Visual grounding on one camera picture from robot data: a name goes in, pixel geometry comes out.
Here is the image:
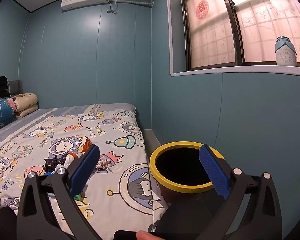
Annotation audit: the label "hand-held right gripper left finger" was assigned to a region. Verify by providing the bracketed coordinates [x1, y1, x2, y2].
[17, 144, 108, 240]

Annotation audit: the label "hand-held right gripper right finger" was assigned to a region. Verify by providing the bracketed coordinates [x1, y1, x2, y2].
[199, 144, 283, 240]

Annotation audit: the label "white tissue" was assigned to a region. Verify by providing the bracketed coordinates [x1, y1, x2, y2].
[52, 154, 77, 174]

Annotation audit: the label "orange snack wrapper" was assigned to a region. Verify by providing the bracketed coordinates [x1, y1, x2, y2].
[81, 137, 93, 153]

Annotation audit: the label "black plastic bag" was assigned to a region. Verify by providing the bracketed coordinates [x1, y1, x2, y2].
[43, 155, 68, 173]

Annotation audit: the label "yellow rimmed trash bin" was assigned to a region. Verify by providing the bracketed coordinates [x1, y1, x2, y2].
[149, 142, 227, 205]

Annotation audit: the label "person's right hand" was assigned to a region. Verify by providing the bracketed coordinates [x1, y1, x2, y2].
[136, 231, 155, 240]

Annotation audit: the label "cartoon printed bed sheet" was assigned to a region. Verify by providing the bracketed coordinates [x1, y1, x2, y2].
[0, 103, 170, 230]

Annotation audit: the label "beige folded pillows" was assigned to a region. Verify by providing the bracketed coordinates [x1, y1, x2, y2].
[11, 93, 39, 119]

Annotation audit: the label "blue floral folded quilt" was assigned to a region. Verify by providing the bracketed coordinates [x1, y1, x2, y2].
[0, 96, 17, 133]

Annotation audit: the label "grey padded headboard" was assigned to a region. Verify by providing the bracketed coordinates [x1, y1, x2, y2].
[6, 79, 23, 97]

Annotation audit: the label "dark framed window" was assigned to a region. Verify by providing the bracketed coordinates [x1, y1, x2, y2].
[179, 0, 300, 71]

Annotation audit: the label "pale blue cartoon bottle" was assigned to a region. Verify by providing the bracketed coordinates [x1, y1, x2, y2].
[275, 36, 298, 66]

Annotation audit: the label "red paper cutout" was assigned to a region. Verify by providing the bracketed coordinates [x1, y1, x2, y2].
[196, 1, 210, 20]

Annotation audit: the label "wrapped air conditioner pipe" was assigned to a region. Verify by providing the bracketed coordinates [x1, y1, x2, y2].
[114, 0, 154, 7]

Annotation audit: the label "white power cable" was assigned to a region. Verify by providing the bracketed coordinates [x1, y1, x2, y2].
[106, 0, 119, 14]

